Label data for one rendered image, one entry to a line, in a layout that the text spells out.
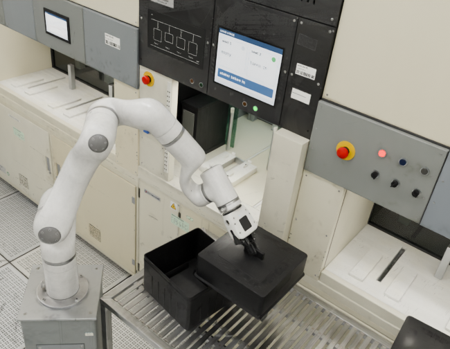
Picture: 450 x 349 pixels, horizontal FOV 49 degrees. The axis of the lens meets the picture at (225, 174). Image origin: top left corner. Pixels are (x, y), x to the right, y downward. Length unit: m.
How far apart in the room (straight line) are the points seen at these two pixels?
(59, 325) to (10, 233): 1.62
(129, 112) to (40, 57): 2.14
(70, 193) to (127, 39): 0.86
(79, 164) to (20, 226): 2.01
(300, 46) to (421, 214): 0.67
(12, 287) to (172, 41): 1.78
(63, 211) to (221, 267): 0.55
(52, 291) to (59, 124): 1.25
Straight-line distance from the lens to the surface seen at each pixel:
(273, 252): 1.78
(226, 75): 1.91
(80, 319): 1.94
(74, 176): 1.63
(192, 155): 1.58
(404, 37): 1.56
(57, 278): 1.91
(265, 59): 1.79
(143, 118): 1.51
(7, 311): 3.05
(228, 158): 2.55
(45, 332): 2.02
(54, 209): 1.68
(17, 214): 3.68
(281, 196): 1.88
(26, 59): 3.56
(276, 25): 1.74
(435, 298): 2.12
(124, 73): 2.33
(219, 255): 1.73
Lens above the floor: 2.23
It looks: 33 degrees down
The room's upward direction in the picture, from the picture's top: 7 degrees clockwise
